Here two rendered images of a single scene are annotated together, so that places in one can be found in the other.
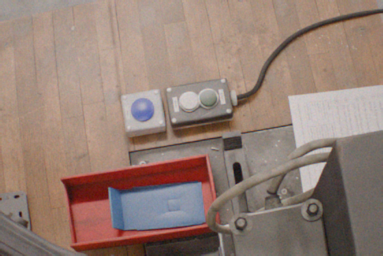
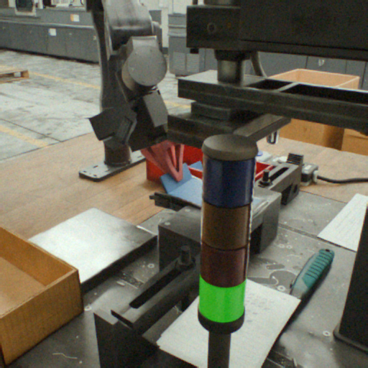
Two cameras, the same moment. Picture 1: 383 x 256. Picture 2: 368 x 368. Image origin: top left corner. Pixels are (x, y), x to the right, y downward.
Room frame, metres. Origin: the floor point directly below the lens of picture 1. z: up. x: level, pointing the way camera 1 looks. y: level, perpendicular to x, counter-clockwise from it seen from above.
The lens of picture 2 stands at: (-0.36, -0.37, 1.29)
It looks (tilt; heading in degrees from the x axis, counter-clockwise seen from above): 25 degrees down; 40
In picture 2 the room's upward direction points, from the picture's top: straight up
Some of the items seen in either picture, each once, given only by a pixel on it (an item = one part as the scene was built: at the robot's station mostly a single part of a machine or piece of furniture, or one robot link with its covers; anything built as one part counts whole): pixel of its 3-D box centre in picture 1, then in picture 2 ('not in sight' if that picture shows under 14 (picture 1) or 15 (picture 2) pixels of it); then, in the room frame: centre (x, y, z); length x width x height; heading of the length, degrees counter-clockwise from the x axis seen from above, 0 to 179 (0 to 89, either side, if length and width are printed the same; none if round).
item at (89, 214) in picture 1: (139, 205); (207, 172); (0.30, 0.10, 0.93); 0.25 x 0.12 x 0.06; 92
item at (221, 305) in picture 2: not in sight; (222, 290); (-0.13, -0.23, 1.07); 0.04 x 0.04 x 0.03
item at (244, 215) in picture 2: not in sight; (226, 215); (-0.13, -0.23, 1.14); 0.04 x 0.04 x 0.03
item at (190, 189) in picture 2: not in sight; (210, 189); (0.12, -0.03, 1.00); 0.15 x 0.07 x 0.03; 92
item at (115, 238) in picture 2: not in sight; (87, 245); (-0.02, 0.11, 0.91); 0.17 x 0.16 x 0.02; 2
